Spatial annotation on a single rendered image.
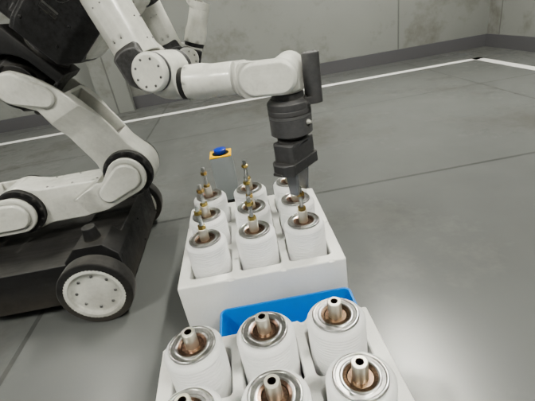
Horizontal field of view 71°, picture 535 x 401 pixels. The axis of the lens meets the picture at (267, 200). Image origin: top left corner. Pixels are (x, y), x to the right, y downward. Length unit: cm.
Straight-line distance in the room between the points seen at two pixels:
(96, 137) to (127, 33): 41
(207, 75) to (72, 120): 50
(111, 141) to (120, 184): 12
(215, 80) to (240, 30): 320
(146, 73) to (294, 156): 33
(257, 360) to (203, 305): 33
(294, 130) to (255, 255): 30
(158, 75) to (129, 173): 42
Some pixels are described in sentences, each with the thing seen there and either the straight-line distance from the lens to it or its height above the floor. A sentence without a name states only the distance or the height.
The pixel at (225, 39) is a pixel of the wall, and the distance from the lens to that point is 397.
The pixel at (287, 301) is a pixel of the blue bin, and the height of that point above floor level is 11.
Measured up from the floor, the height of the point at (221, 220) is 24.
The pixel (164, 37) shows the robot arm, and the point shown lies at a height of 67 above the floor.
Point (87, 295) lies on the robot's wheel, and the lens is 116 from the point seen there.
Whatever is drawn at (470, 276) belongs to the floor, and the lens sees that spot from 115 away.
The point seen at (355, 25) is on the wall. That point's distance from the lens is 417.
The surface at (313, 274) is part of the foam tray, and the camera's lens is 89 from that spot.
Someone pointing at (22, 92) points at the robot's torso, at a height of 61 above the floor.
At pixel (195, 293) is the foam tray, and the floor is 16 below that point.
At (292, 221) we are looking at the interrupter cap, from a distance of 89.
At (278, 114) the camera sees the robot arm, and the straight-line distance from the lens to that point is 75.
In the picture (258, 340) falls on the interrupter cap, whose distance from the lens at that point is 63.
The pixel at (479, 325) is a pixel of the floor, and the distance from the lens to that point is 102.
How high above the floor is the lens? 71
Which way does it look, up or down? 27 degrees down
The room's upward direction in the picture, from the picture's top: 10 degrees counter-clockwise
